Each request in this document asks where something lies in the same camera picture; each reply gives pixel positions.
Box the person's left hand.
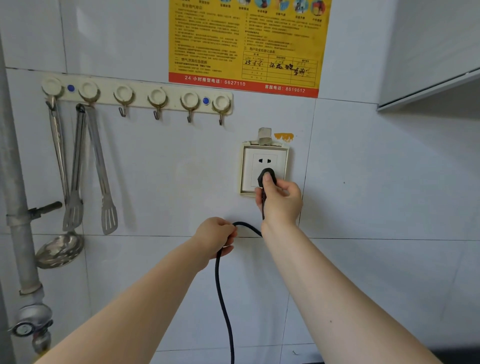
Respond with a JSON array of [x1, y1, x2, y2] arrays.
[[192, 217, 238, 272]]

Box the person's right hand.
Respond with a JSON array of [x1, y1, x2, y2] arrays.
[[254, 172, 304, 229]]

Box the black power cable with plug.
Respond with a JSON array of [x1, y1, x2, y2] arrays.
[[214, 167, 278, 364]]

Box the person's left forearm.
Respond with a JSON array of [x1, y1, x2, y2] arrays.
[[35, 237, 208, 364]]

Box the person's right forearm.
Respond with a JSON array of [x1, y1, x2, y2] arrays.
[[261, 220, 445, 364]]

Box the steel kitchen tongs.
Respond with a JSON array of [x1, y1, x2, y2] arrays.
[[62, 103, 119, 236]]

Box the yellow safety poster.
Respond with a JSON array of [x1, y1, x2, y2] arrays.
[[168, 0, 333, 99]]

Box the steel skimmer ladle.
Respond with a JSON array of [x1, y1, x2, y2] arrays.
[[34, 95, 85, 270]]

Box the metal gas valve with gauge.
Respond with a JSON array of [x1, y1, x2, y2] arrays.
[[8, 289, 54, 356]]

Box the grey gas pipe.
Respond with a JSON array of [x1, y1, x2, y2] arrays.
[[0, 35, 46, 297]]

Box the white wall socket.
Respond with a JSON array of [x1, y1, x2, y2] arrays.
[[239, 140, 290, 197]]

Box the white wall hook rail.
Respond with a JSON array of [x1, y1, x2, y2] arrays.
[[41, 74, 234, 127]]

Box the black valve handle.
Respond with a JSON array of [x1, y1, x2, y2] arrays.
[[28, 201, 64, 221]]

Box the white wall cabinet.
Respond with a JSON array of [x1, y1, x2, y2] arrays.
[[376, 0, 480, 113]]

